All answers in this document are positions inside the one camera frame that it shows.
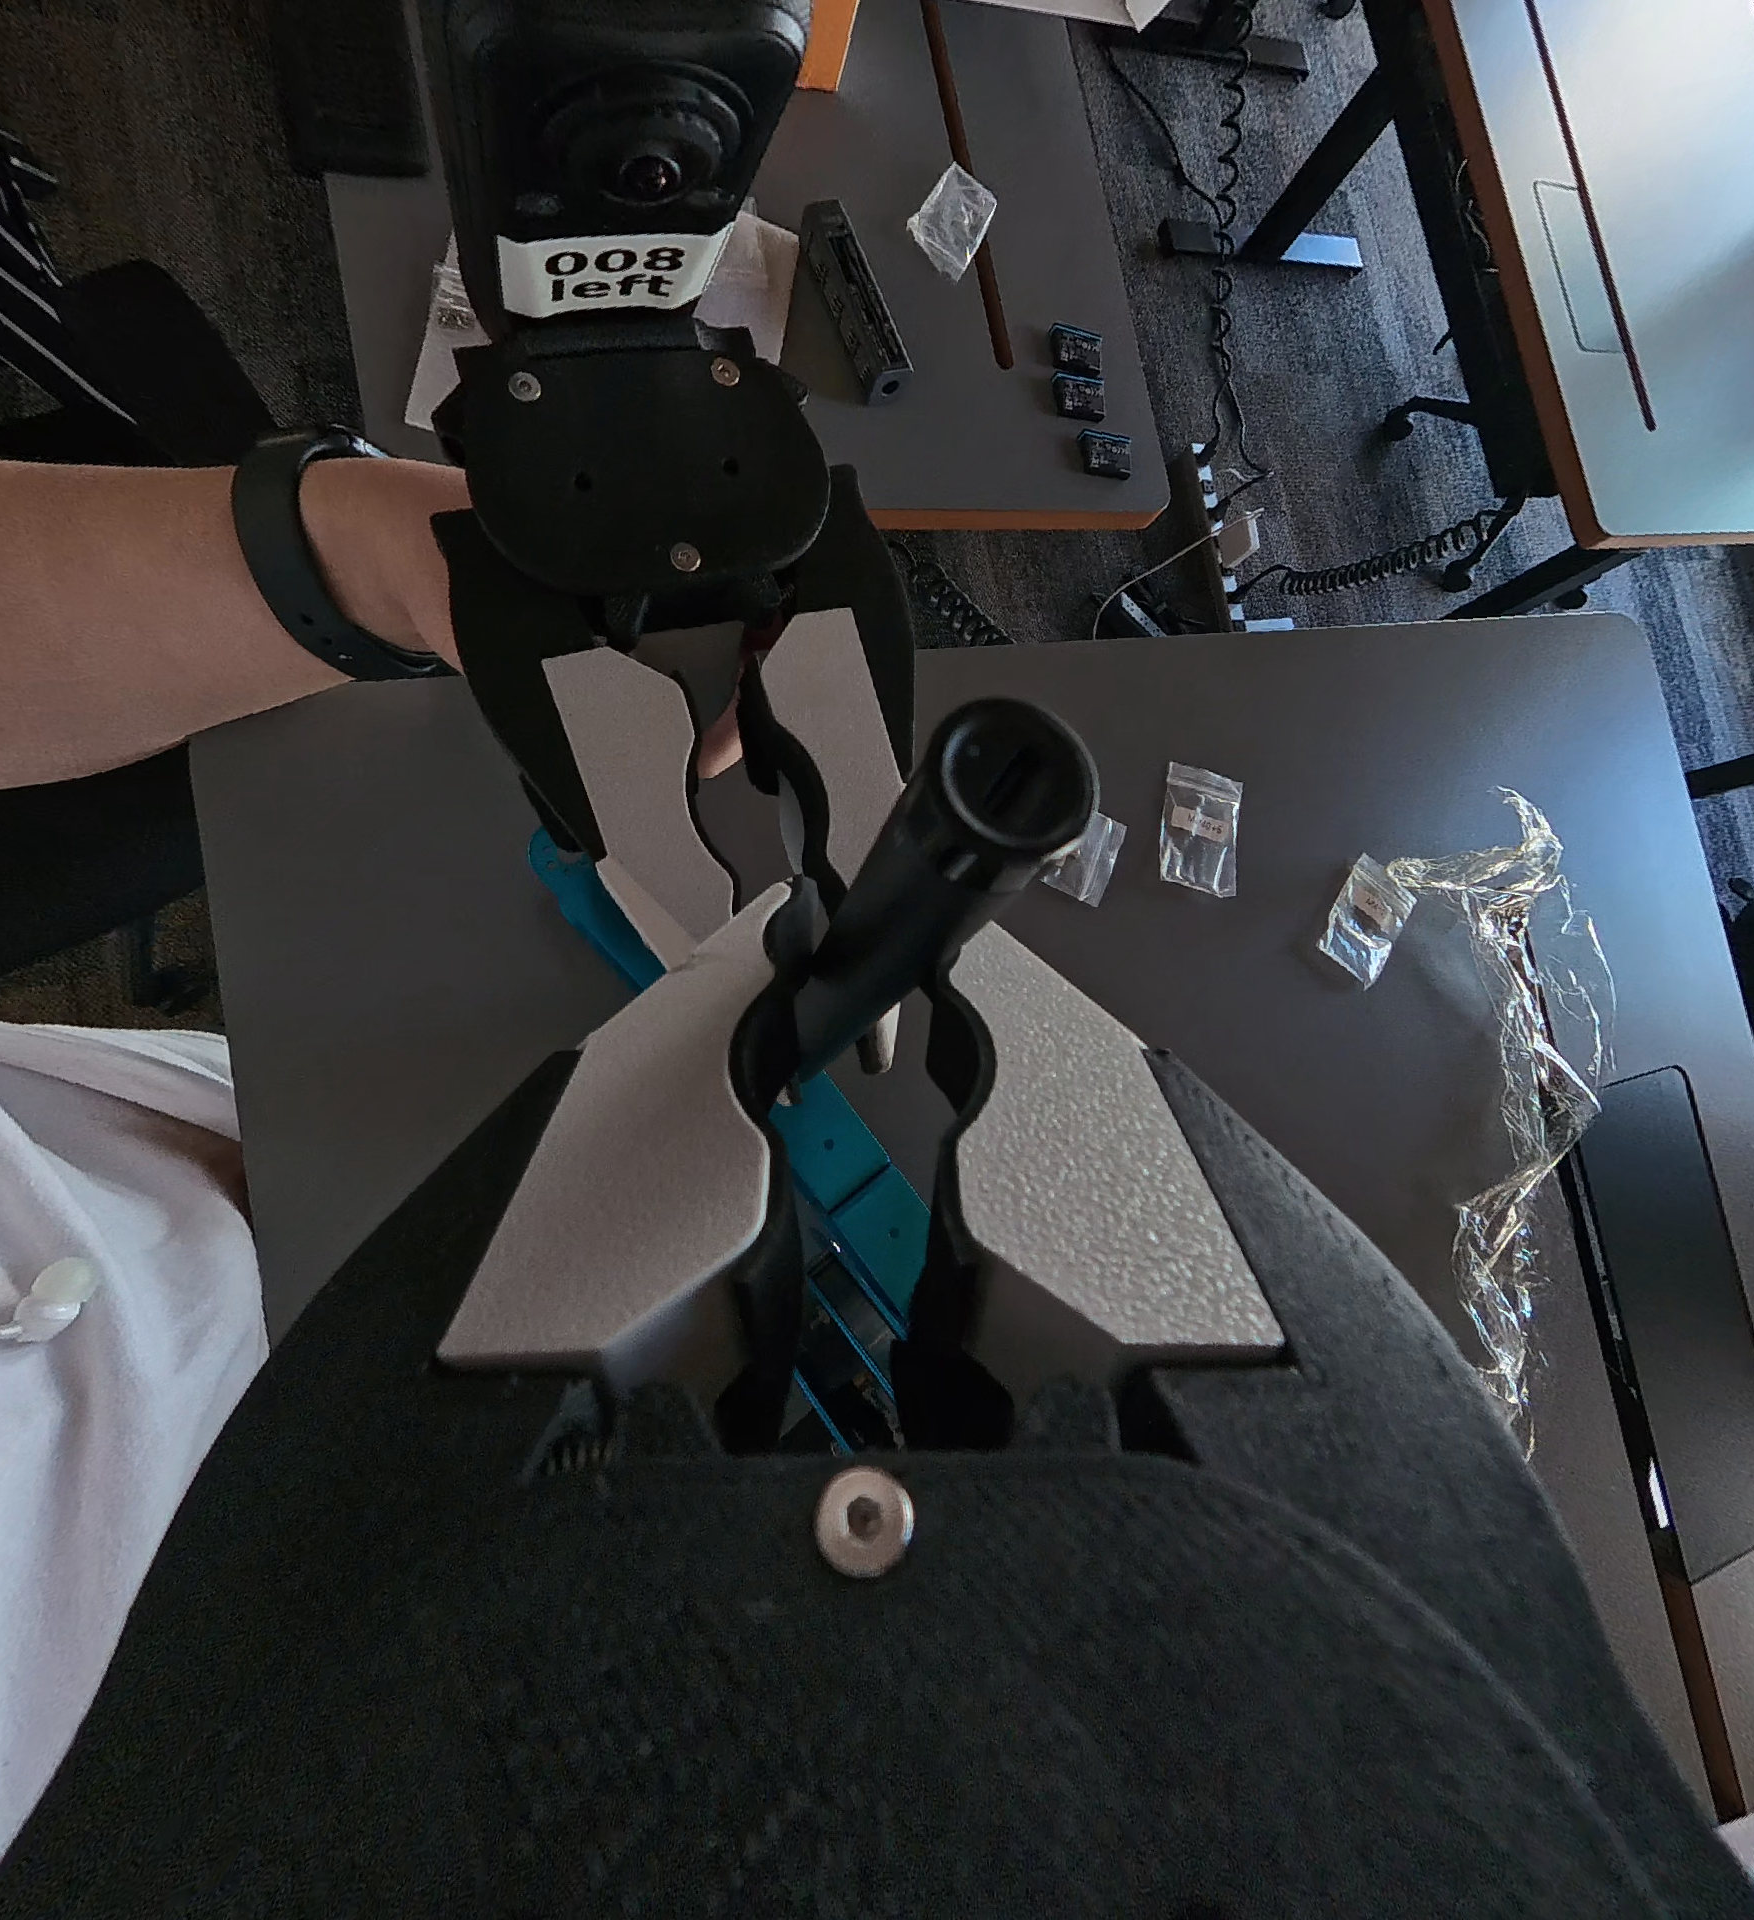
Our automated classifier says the power strip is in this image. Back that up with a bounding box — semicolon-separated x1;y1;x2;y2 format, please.
1189;442;1294;628

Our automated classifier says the black rectangular device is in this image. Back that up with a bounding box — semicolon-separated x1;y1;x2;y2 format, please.
799;198;916;416

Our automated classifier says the person's left forearm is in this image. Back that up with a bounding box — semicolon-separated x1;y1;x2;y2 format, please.
0;455;368;814

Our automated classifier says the crumpled clear plastic wrap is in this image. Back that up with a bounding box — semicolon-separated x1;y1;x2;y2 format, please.
1384;788;1623;1470

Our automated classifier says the person's left hand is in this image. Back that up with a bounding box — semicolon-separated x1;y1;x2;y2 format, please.
346;462;746;783

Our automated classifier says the white earphone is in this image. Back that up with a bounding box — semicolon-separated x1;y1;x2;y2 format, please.
0;1258;103;1370

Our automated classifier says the black coiled cable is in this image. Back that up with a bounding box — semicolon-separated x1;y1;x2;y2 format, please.
1202;0;1241;445
1241;509;1525;604

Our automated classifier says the white shirt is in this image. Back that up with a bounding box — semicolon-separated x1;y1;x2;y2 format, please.
0;1007;270;1920

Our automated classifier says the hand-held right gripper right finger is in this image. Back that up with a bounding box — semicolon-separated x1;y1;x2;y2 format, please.
896;920;1288;1446

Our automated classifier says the dark grey desk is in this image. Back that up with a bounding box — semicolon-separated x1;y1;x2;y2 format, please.
187;607;1754;1819

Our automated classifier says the black wristband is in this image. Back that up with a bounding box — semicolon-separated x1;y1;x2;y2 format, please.
226;427;464;680

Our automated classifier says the grey table with orange edge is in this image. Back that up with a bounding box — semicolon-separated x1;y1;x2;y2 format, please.
325;0;1172;535

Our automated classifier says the black rectangular desk pad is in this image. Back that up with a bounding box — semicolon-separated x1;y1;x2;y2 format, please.
1565;1068;1754;1587

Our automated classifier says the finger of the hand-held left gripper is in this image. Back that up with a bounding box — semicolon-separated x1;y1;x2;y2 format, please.
737;607;907;939
545;628;746;971

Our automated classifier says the blue hobby robot arm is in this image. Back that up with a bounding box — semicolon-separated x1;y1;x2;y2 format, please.
524;823;926;1446

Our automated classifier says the black screwdriver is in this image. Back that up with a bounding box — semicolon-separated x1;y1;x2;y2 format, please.
793;692;1107;1085

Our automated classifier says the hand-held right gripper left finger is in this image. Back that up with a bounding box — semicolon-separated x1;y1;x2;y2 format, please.
429;885;830;1446

